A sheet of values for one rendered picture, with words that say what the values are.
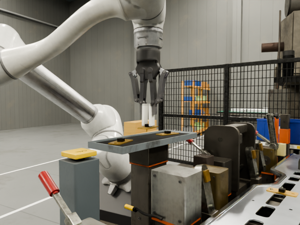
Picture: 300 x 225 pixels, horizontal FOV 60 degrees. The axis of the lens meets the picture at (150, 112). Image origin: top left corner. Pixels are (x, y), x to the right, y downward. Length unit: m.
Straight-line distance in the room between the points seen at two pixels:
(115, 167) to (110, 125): 0.21
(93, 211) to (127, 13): 0.48
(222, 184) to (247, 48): 9.93
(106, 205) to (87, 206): 0.70
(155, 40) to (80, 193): 0.47
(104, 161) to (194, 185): 0.61
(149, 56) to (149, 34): 0.07
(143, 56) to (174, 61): 10.59
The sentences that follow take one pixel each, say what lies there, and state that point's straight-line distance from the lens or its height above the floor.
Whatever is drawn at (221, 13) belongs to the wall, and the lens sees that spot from 11.15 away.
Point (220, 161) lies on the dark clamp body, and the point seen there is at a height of 1.08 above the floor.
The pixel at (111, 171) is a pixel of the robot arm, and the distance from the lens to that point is 1.21.
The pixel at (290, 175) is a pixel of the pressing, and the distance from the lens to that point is 1.13.
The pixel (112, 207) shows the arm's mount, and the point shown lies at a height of 0.77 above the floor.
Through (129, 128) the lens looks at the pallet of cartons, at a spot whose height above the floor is 0.54.
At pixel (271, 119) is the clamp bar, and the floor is 1.19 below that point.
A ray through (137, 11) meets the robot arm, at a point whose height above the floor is 1.49.
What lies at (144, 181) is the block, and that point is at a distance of 0.80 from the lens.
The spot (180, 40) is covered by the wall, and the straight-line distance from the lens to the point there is 11.44.
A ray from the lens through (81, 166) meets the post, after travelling 0.61.
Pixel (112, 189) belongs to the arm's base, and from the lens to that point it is 1.33.
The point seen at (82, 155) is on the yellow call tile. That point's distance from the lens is 0.62.
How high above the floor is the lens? 1.28
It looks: 3 degrees down
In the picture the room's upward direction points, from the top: straight up
